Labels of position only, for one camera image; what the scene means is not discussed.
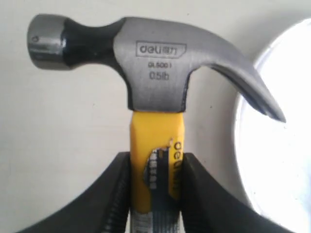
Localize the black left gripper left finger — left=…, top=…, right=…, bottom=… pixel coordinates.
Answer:
left=22, top=152, right=131, bottom=233

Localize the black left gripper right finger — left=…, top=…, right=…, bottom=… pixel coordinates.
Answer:
left=180, top=153, right=288, bottom=233

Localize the black yellow claw hammer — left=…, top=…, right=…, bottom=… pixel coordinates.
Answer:
left=27, top=14, right=285, bottom=233

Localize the round stainless steel plate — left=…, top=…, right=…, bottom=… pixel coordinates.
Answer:
left=233, top=18, right=311, bottom=220

